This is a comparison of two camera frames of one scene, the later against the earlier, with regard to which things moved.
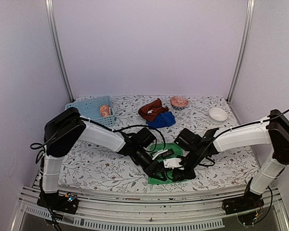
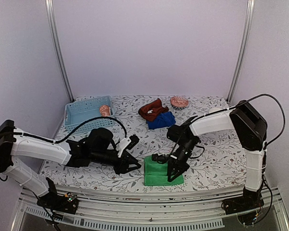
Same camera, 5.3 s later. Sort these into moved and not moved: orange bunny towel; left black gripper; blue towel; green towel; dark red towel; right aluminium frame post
Moved: green towel; left black gripper
Not moved: blue towel; right aluminium frame post; dark red towel; orange bunny towel
